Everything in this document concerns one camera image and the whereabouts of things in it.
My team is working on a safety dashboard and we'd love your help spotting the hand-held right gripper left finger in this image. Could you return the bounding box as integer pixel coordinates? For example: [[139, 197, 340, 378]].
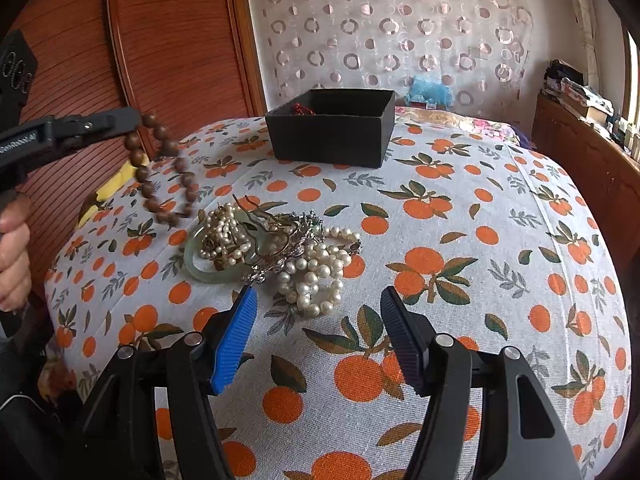
[[75, 285, 259, 480]]

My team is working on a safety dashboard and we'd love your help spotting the white patterned curtain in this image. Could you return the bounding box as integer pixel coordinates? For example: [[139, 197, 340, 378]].
[[549, 0, 602, 86]]

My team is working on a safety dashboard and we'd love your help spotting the brown wooden wardrobe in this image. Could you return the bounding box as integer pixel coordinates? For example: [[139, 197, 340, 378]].
[[9, 0, 269, 288]]

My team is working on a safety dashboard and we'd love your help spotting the stack of books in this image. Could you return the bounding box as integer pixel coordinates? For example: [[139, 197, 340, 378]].
[[542, 59, 617, 126]]

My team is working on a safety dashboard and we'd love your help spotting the black square box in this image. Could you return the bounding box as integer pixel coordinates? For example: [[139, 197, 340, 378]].
[[264, 88, 397, 169]]

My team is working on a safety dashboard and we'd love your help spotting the large white pearl necklace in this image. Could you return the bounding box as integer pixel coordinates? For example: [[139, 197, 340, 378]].
[[272, 226, 364, 317]]

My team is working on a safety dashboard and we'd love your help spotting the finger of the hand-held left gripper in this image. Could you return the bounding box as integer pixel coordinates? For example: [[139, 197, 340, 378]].
[[44, 107, 144, 154]]

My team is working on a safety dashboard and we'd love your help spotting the wooden side cabinet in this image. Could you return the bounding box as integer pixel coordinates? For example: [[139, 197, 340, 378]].
[[530, 92, 640, 263]]

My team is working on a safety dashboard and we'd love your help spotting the person's left hand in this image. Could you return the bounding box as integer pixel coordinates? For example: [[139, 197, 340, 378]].
[[0, 194, 34, 314]]

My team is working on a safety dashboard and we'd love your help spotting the green jade bangle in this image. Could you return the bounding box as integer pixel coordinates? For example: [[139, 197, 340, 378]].
[[183, 209, 282, 287]]

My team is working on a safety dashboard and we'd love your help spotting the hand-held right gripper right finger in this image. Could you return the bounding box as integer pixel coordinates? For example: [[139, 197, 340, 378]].
[[380, 286, 583, 480]]

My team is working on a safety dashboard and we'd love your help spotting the window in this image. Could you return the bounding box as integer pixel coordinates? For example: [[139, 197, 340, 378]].
[[622, 24, 640, 127]]

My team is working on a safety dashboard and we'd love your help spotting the brown wooden bead bracelet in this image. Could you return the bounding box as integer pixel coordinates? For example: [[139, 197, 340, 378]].
[[125, 113, 202, 227]]

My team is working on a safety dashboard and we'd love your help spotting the row of small bottles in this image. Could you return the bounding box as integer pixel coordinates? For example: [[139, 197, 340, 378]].
[[607, 119, 640, 162]]

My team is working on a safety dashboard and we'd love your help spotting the bronze hairpin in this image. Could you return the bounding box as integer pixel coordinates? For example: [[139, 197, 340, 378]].
[[232, 193, 302, 262]]

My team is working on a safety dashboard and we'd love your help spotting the orange fruit print tablecloth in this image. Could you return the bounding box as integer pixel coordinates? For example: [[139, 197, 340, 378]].
[[44, 109, 632, 480]]

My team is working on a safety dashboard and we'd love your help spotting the small cream pearl strand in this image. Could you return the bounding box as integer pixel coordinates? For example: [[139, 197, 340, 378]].
[[197, 203, 254, 267]]

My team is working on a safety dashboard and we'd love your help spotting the purple blanket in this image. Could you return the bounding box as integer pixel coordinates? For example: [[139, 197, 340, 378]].
[[514, 127, 540, 152]]

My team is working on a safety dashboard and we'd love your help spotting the sheer curtain with circles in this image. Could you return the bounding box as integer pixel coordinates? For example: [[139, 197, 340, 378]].
[[244, 0, 534, 122]]

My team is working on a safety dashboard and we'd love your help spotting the floral blanket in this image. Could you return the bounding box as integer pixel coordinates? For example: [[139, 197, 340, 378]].
[[394, 105, 522, 147]]

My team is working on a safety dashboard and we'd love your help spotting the blue plastic bag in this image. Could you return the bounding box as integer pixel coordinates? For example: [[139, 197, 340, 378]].
[[407, 75, 454, 106]]

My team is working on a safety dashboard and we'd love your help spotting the yellow cloth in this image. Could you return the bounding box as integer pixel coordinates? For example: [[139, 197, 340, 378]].
[[77, 164, 151, 229]]

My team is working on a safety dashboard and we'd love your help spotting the silver rhinestone brooch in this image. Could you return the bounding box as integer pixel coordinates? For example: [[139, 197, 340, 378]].
[[242, 211, 327, 284]]

